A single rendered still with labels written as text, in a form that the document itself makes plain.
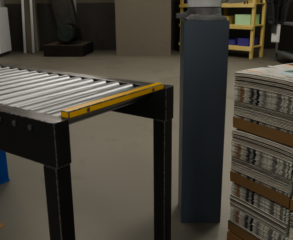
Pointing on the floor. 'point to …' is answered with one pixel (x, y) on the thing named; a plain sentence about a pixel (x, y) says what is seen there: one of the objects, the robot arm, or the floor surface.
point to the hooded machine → (1, 28)
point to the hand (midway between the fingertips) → (275, 33)
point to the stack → (269, 152)
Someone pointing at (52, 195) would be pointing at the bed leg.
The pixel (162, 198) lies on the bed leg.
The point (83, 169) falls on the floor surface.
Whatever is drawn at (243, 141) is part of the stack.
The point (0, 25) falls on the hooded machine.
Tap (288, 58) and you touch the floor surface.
